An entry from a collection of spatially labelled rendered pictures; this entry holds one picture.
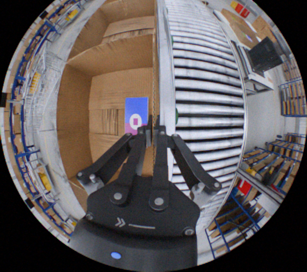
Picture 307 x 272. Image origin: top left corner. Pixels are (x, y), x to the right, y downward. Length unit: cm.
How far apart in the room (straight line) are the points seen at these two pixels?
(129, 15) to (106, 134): 63
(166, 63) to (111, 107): 25
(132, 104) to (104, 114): 12
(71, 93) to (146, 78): 27
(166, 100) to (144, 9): 52
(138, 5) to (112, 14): 15
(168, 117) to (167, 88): 10
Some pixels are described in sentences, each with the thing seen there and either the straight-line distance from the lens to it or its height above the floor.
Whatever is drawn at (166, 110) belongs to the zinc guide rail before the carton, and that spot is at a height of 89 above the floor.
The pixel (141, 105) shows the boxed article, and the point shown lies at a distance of 31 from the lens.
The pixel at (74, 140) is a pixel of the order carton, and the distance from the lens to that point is 39.
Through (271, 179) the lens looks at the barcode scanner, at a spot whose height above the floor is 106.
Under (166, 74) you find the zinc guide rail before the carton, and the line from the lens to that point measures 36.
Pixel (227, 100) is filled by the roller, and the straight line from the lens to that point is 61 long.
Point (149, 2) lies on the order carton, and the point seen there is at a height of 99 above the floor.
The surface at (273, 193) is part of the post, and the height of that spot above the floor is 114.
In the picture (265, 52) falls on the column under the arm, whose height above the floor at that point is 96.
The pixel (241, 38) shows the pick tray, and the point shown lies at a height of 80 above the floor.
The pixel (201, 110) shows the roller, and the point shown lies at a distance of 51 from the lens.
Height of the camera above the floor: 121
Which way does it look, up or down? 86 degrees down
